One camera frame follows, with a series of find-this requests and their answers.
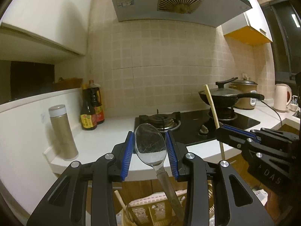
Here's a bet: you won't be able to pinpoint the black gas stove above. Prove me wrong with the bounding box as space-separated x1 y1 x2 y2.
134 108 260 146

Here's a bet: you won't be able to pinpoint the orange bottom wall cabinet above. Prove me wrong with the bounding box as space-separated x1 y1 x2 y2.
221 10 272 46

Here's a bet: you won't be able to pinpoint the black wok with lid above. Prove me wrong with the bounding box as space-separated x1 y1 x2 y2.
210 77 265 109

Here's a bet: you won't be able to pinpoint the white refrigerator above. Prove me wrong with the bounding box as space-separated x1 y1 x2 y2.
1 89 82 214

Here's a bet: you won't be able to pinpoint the wooden chopstick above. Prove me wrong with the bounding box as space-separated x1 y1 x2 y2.
114 190 127 211
204 84 226 160

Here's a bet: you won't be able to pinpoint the brown rice cooker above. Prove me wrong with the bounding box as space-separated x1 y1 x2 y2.
229 80 258 110

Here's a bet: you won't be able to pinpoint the pink electric kettle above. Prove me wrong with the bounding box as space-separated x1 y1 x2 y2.
274 84 292 112

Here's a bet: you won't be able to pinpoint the range hood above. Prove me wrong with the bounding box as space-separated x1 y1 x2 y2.
112 0 252 27

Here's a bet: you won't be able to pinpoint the white upper left cabinet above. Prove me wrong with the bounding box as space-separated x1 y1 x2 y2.
1 0 92 64

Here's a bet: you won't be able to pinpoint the wooden base cabinets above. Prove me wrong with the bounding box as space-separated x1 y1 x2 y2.
55 122 301 226

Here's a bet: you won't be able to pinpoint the red label sauce bottle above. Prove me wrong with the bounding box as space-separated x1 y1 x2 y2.
89 80 105 124

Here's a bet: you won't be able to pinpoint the black power cable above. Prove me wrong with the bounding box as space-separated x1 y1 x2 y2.
260 99 283 128

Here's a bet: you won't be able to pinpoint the yellow plastic utensil basket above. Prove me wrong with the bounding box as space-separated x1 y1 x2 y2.
116 182 216 226

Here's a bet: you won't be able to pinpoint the beige thermos flask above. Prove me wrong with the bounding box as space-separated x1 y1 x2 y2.
49 105 79 160

